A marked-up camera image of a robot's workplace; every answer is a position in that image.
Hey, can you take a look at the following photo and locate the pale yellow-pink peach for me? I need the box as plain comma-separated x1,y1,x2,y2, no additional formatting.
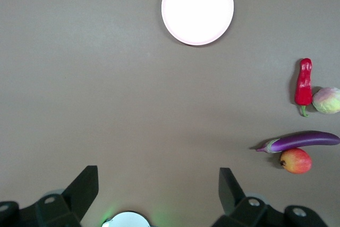
312,87,340,115

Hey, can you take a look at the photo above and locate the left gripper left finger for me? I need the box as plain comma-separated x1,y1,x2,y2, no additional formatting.
35,165,99,227

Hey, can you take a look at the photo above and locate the pink round plate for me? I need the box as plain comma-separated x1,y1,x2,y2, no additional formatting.
161,0,235,46

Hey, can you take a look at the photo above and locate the brown table cloth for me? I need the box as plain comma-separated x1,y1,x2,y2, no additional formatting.
0,0,340,227

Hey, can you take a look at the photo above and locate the purple eggplant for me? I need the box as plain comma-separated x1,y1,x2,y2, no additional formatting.
256,130,340,154

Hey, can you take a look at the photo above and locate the red chili pepper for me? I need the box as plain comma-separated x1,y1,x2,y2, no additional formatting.
294,57,313,117

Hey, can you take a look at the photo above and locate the red pomegranate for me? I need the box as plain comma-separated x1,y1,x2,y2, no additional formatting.
280,147,312,175

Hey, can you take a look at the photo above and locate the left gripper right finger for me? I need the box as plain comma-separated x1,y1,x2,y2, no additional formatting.
212,167,286,227

